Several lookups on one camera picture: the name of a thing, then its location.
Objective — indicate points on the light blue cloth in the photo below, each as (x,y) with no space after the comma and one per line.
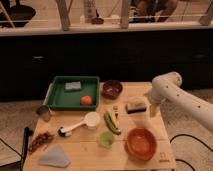
(55,157)

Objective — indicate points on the yellow banana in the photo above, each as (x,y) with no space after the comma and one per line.
(113,118)

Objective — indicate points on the orange red bowl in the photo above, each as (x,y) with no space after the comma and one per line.
(141,143)

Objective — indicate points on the dark red bowl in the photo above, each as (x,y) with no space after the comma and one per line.
(111,89)

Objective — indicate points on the orange tomato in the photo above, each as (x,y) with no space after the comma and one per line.
(86,100)

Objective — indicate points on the seated person legs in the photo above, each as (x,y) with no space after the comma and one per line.
(146,10)

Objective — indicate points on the white measuring scoop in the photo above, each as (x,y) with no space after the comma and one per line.
(91,120)

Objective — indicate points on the green plastic cup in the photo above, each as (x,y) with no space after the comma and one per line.
(106,139)

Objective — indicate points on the red grapes bunch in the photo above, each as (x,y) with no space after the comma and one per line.
(40,140)

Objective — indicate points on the wooden board eraser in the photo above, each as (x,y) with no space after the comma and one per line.
(135,105)

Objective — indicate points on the green cucumber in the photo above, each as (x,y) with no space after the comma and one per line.
(110,125)

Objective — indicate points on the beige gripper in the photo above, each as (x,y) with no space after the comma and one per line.
(154,109)

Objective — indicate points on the grey sponge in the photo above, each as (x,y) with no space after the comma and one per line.
(72,86)

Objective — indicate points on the dark red object on ledge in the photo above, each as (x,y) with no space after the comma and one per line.
(97,21)

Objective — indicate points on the green plastic tray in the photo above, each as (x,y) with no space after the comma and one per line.
(59,98)

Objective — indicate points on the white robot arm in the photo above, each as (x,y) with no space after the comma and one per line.
(167,86)

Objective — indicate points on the black round stool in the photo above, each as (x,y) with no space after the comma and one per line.
(19,14)

